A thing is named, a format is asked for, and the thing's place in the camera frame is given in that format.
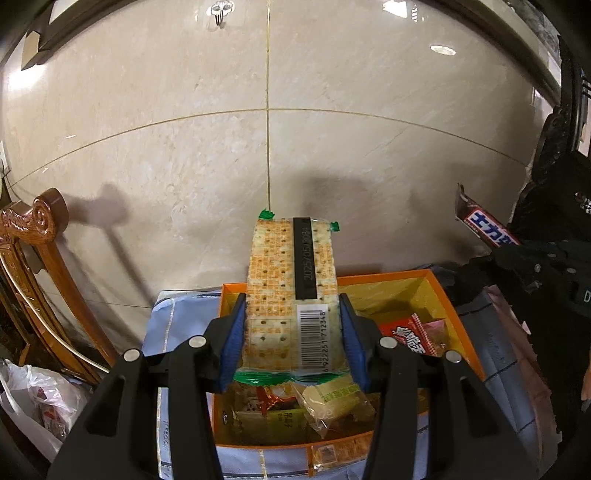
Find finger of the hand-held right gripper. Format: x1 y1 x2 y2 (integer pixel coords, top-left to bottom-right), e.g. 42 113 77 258
489 242 566 289

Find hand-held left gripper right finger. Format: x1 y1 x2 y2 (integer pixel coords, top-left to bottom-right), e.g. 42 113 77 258
339 293 539 480

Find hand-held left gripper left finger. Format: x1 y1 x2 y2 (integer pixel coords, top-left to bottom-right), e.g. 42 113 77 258
46 292 247 480

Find brown chocolate bar blue label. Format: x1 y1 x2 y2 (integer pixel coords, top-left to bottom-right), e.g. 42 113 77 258
455 183 522 250

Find pale yellow pastry packet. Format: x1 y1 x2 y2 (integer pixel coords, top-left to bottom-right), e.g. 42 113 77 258
293 373 377 439

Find red snack packet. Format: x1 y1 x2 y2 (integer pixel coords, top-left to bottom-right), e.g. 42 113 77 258
379 313 446 358

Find small red orange packet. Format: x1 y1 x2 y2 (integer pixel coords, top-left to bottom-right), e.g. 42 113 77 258
238 383 296 411

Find orange cardboard box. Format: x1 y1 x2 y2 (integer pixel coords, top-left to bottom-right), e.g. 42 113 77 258
211 269 485 450

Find clear cracker packet green ends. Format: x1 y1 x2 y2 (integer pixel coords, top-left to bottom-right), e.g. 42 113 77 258
233 209 354 386

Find yellow green packet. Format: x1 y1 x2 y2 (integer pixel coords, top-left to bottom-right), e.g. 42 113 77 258
233 406 308 446

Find blue checked tablecloth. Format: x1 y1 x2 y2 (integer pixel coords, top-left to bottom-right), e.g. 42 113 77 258
141 263 555 480

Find yellow biscuit packet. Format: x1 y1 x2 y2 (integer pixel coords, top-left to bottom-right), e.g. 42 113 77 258
309 436 375 476

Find dark carved wooden bench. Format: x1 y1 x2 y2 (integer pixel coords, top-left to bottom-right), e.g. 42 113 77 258
455 34 591 305

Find white plastic bag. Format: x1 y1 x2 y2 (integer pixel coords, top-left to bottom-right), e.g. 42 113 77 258
0 359 88 462

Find carved wooden chair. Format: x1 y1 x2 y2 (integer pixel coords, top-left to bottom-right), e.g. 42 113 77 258
0 187 121 384

